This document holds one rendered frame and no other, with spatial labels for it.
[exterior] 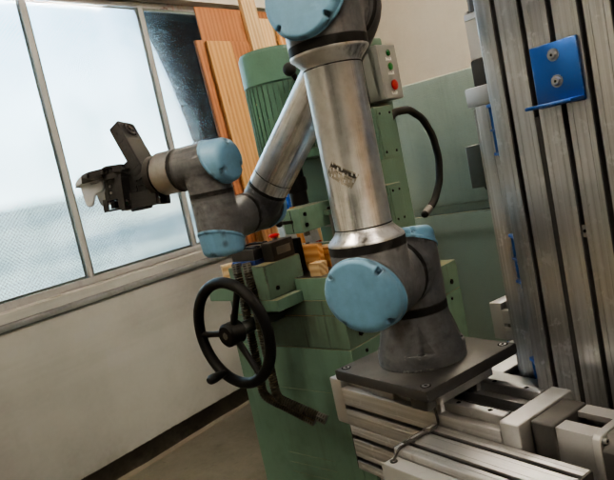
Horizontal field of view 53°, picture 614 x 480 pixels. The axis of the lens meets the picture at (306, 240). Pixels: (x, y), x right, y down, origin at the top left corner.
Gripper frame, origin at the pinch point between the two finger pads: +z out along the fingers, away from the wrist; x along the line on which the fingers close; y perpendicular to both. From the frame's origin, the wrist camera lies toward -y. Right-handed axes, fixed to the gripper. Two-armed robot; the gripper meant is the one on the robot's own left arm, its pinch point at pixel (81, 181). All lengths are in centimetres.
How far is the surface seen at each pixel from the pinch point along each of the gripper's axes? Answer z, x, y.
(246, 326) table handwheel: -1, 44, 36
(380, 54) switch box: -30, 89, -34
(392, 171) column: -25, 99, 0
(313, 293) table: -16, 55, 31
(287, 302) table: -11, 50, 32
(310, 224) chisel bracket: -10, 69, 13
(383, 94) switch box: -29, 89, -22
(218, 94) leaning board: 95, 182, -64
